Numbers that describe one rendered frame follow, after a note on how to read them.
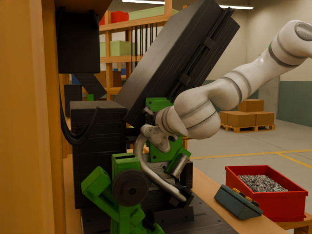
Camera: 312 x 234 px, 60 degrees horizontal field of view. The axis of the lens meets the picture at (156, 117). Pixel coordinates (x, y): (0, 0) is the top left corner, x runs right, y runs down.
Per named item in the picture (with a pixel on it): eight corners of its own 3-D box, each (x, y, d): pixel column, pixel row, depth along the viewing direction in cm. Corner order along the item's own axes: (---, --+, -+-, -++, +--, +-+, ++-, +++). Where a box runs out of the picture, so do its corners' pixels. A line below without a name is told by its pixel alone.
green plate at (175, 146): (174, 158, 97) (169, 101, 100) (184, 159, 89) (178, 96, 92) (143, 161, 93) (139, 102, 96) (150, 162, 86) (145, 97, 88)
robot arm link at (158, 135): (137, 130, 68) (144, 129, 62) (165, 99, 72) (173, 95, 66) (163, 154, 70) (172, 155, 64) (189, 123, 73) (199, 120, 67)
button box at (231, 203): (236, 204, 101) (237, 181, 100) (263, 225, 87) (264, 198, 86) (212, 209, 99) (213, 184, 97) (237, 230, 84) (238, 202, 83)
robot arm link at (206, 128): (198, 130, 68) (179, 100, 67) (232, 125, 53) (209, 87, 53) (176, 146, 65) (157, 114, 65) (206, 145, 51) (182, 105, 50)
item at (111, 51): (166, 180, 355) (167, -12, 320) (61, 152, 491) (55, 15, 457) (187, 169, 398) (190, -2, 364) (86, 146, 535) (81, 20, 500)
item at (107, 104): (114, 173, 124) (113, 100, 119) (129, 202, 96) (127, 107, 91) (73, 178, 119) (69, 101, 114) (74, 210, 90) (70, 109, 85)
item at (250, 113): (253, 125, 775) (255, 99, 764) (274, 130, 700) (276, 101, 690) (217, 127, 733) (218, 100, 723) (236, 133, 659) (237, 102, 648)
